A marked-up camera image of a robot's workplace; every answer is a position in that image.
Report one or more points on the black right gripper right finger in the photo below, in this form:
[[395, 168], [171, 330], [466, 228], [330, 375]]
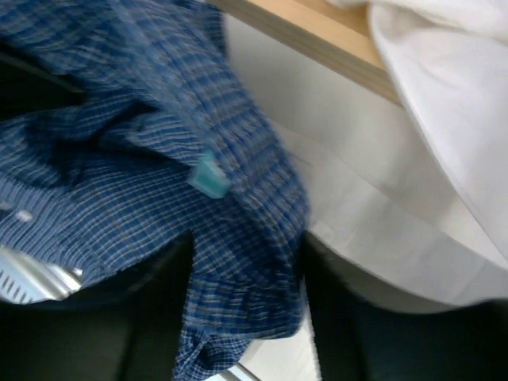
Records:
[[356, 340]]

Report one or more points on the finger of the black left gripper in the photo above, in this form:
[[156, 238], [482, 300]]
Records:
[[28, 87]]

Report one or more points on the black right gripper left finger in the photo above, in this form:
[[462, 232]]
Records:
[[126, 327]]

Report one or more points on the blue checked shirt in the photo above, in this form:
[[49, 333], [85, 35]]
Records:
[[168, 141]]

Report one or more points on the white shirt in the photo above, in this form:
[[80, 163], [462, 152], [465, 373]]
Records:
[[427, 213]]

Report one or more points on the wooden clothes rack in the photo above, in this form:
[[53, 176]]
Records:
[[338, 39]]

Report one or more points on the slotted cable duct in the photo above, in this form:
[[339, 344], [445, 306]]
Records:
[[25, 281]]

